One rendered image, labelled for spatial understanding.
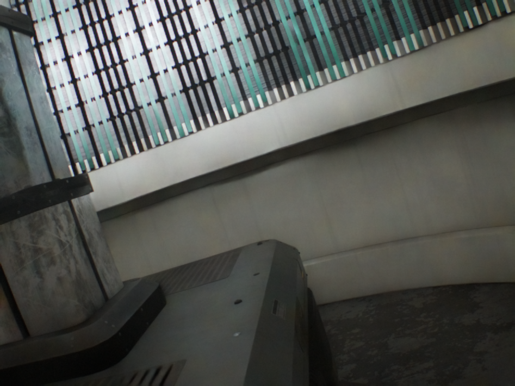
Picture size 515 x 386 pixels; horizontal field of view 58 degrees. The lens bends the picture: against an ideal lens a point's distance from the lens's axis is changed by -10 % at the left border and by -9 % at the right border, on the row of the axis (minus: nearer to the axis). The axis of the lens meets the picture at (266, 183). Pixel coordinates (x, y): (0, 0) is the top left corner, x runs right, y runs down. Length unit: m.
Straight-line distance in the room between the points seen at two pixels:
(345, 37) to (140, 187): 0.61
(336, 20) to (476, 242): 0.55
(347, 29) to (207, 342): 0.78
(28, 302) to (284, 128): 0.78
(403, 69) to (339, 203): 0.41
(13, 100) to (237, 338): 0.33
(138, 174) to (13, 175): 0.78
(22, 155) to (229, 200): 0.87
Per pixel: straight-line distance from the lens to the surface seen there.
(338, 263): 1.27
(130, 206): 1.38
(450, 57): 0.95
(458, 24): 0.92
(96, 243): 0.59
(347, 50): 1.06
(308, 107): 1.13
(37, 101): 0.60
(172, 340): 0.49
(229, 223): 1.34
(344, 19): 1.06
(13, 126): 0.53
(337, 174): 1.24
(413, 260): 1.20
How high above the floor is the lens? 0.44
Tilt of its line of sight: 5 degrees down
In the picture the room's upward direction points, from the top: 19 degrees counter-clockwise
